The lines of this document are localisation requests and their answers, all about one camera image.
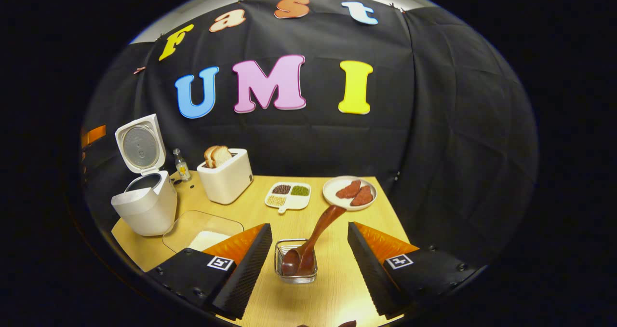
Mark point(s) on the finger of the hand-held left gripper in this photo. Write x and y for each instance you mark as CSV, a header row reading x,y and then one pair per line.
x,y
94,135

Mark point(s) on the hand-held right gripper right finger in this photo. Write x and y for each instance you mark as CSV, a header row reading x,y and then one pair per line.
x,y
373,279

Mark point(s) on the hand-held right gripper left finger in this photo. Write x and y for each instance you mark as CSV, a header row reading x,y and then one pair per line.
x,y
246,279

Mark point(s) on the brown wooden spoon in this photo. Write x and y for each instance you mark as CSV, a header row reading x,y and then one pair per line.
x,y
323,225

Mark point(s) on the clear container of white rice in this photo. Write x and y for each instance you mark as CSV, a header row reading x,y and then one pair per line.
x,y
193,225

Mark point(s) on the white rice cooker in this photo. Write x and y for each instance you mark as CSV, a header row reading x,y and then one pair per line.
x,y
144,211

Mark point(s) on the red meat slice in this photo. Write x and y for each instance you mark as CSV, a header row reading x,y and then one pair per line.
x,y
348,190
362,197

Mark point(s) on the white divided dish of beans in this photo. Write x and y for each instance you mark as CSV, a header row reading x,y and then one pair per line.
x,y
296,202

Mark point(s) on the small glass bottle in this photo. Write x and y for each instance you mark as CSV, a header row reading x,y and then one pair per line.
x,y
182,169

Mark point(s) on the white round plate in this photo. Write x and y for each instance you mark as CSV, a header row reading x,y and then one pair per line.
x,y
331,192

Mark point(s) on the white toaster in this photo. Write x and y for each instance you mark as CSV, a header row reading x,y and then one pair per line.
x,y
226,182

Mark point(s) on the bread slice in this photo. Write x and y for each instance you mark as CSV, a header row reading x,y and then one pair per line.
x,y
208,157
221,156

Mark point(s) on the black backdrop cloth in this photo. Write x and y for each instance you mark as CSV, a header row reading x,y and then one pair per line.
x,y
434,124

